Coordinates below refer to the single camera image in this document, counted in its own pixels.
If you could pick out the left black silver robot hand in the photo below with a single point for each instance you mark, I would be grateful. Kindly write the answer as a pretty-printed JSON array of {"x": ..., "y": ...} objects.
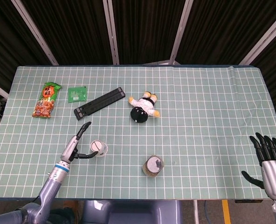
[{"x": 70, "y": 149}]

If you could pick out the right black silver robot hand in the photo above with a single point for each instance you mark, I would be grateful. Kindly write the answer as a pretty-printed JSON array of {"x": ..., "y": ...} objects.
[{"x": 275, "y": 175}]

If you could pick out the white floral paper cup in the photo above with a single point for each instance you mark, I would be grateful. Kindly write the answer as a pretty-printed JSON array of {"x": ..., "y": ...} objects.
[{"x": 100, "y": 147}]

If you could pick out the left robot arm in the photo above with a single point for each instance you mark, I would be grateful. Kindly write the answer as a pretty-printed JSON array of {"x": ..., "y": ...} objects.
[{"x": 49, "y": 191}]

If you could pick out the grey purple robot base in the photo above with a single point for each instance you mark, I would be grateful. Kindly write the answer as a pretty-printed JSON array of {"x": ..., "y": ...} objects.
[{"x": 133, "y": 212}]

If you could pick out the green orange snack bag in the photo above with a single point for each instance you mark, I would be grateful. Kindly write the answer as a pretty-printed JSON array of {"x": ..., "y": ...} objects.
[{"x": 45, "y": 102}]

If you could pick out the green tea sachet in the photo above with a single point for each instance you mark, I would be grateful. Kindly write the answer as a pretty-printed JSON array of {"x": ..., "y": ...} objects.
[{"x": 77, "y": 94}]

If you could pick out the long black bar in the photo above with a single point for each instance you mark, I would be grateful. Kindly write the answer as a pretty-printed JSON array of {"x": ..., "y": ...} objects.
[{"x": 100, "y": 102}]

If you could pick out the plush doll white shirt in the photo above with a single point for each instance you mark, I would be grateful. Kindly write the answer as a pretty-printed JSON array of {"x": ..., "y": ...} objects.
[{"x": 142, "y": 107}]

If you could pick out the glass jar black lid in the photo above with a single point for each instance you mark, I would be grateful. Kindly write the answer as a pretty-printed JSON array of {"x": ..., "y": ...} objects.
[{"x": 153, "y": 165}]

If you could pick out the green white grid tablecloth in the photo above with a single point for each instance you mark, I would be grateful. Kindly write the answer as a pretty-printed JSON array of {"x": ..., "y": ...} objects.
[{"x": 198, "y": 140}]

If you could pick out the white table leg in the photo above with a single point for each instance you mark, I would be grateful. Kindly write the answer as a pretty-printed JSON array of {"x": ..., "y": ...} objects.
[{"x": 196, "y": 212}]

